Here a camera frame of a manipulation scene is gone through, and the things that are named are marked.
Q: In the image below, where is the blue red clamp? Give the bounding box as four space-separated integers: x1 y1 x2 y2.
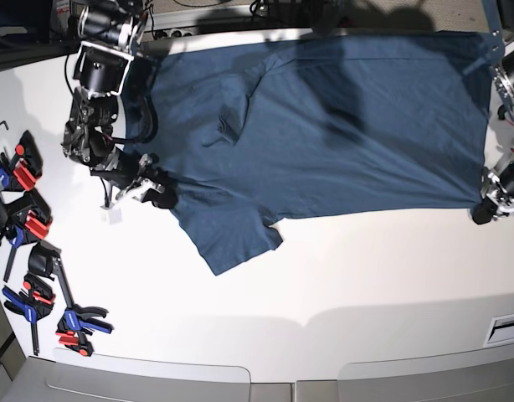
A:
0 131 43 192
0 188 52 283
53 257 113 357
3 273 55 356

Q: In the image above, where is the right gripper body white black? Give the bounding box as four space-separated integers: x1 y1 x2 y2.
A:
89 152 165 205

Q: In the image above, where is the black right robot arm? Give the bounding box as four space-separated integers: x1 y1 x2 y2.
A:
61 1 177 209

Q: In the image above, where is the blue T-shirt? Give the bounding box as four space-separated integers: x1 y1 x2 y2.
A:
136 32 491 274

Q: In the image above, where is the black tape roll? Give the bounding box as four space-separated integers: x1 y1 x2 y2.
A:
28 243 61 278

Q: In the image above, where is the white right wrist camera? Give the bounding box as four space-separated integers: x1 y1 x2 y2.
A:
100 206 122 225

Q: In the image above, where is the blue red clamp bottom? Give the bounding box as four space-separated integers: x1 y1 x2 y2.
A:
53 257 113 357

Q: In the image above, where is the blue red clamp top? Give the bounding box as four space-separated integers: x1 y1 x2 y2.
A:
0 131 43 192

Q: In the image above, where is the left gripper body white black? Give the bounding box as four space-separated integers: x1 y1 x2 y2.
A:
481 161 514 220

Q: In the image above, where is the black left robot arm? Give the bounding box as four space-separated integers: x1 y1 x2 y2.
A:
470 1 514 225

